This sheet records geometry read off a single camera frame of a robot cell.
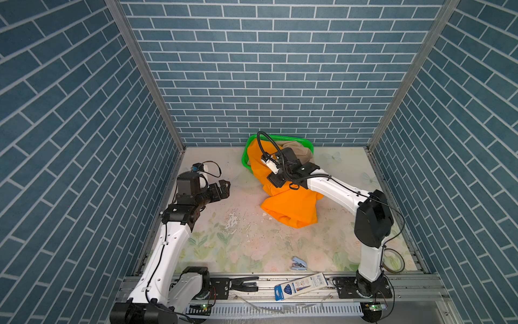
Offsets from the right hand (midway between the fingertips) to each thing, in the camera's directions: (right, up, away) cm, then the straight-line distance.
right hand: (273, 169), depth 89 cm
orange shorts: (+8, -17, +1) cm, 19 cm away
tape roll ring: (+47, -40, -11) cm, 63 cm away
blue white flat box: (+9, -43, -16) cm, 47 cm away
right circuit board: (+36, -49, -17) cm, 63 cm away
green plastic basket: (+2, +17, +26) cm, 31 cm away
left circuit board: (-28, -51, -17) cm, 60 cm away
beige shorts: (+16, +8, +19) cm, 26 cm away
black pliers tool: (-14, -43, -15) cm, 47 cm away
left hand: (-21, -6, -11) cm, 24 cm away
